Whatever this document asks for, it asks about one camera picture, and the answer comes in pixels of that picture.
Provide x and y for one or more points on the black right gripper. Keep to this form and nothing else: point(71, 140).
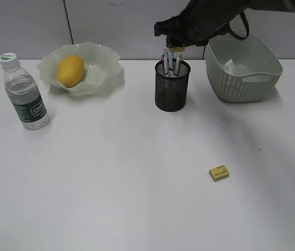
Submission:
point(194, 25)

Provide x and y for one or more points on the yellow eraser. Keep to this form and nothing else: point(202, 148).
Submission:
point(177, 49)
point(219, 173)

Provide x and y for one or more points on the purple grey ballpoint pen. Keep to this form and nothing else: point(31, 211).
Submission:
point(172, 61)

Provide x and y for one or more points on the blue grey ballpoint pen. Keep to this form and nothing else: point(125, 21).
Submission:
point(165, 61)

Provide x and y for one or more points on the beige ballpoint pen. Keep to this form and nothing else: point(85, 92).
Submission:
point(178, 64)

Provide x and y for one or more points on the white waste paper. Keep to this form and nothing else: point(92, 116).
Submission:
point(229, 67)

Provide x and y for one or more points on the yellow mango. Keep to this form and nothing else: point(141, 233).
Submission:
point(70, 71)

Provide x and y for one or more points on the clear plastic water bottle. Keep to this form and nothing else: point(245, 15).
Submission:
point(23, 93)

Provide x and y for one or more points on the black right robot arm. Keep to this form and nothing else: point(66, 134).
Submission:
point(238, 7)

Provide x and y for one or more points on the black mesh pen holder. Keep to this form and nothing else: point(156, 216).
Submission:
point(170, 92)

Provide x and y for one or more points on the pale green wavy glass plate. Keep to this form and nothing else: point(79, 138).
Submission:
point(102, 70)

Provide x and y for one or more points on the pale green woven basket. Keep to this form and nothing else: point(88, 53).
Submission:
point(257, 69)

